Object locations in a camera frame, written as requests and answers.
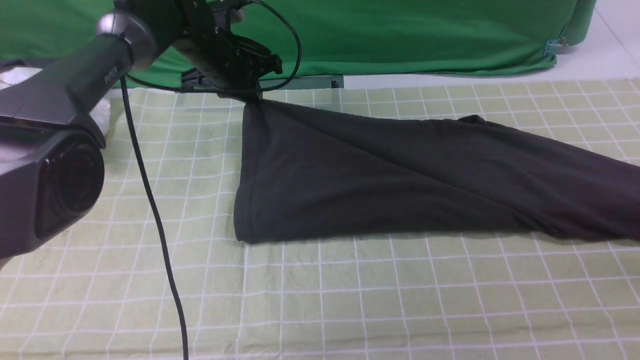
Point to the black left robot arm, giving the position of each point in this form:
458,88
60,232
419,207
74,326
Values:
52,168

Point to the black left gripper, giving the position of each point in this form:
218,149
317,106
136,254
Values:
233,64

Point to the blue binder clip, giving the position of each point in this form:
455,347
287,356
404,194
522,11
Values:
555,47

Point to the light green checkered table cloth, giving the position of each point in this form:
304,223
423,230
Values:
99,291

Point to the crumpled white shirt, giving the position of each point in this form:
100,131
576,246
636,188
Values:
17,74

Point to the dark gray long-sleeve top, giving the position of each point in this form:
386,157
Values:
309,173

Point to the green backdrop cloth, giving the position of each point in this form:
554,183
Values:
354,37

